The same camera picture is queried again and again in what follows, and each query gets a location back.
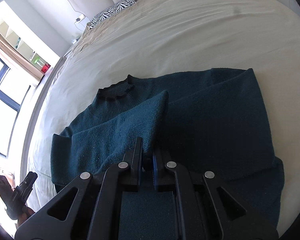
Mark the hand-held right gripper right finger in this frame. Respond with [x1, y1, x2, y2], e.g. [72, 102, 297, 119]
[152, 148, 280, 240]

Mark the bed with beige sheet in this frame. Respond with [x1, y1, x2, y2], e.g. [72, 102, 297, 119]
[22, 0, 300, 240]

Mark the person's left hand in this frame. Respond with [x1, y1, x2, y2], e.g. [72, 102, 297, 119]
[16, 205, 35, 230]

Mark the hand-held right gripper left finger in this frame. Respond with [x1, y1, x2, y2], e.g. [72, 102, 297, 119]
[14, 137, 143, 240]

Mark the zebra print pillow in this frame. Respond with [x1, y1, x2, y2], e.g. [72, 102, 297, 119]
[90, 0, 137, 29]

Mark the dark window frame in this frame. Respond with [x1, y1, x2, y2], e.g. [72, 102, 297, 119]
[0, 50, 32, 158]

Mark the white open shelf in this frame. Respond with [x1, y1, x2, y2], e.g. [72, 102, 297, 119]
[0, 20, 52, 75]

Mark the beige curtain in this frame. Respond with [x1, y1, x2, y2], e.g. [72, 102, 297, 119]
[0, 34, 42, 87]

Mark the teal knit sweater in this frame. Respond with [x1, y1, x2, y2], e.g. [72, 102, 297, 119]
[51, 67, 284, 240]

